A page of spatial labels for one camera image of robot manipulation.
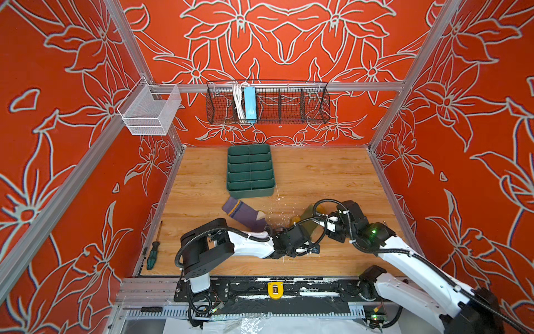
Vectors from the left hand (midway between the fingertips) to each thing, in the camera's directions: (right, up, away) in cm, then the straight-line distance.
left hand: (297, 234), depth 85 cm
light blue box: (-20, +56, +4) cm, 59 cm away
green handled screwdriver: (-60, -8, -2) cm, 60 cm away
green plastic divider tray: (-21, +26, +15) cm, 37 cm away
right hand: (+11, +8, -4) cm, 14 cm away
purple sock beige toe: (-19, +5, +6) cm, 21 cm away
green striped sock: (0, +11, -21) cm, 24 cm away
